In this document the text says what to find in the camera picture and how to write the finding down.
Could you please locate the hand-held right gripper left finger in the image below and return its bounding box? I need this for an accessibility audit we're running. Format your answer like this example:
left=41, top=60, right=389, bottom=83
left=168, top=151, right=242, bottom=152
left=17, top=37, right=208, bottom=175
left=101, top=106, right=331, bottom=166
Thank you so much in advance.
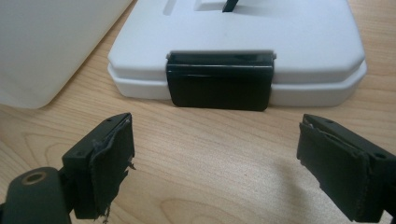
left=62, top=112, right=137, bottom=224

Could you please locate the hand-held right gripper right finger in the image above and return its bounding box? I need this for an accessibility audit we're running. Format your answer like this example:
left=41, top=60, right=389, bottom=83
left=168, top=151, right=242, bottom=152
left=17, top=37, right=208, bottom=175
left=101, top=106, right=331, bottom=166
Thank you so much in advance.
left=296, top=113, right=396, bottom=224

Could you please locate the black case latch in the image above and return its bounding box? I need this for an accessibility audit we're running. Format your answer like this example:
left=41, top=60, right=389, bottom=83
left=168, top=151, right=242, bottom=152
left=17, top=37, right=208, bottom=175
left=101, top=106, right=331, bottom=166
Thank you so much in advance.
left=165, top=51, right=276, bottom=112

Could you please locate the white plastic case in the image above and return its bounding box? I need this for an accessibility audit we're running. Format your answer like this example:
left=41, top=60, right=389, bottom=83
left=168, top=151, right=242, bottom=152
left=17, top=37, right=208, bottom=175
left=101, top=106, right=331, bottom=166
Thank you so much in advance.
left=106, top=0, right=368, bottom=108

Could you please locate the translucent white plastic container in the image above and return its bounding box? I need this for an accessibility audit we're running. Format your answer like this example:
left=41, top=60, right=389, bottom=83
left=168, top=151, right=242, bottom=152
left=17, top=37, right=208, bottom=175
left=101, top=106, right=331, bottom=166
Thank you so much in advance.
left=0, top=0, right=134, bottom=110

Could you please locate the black case handle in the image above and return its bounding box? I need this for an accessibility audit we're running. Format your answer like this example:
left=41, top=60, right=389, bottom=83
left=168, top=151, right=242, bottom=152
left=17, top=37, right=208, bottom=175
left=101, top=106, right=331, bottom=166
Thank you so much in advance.
left=221, top=0, right=240, bottom=14

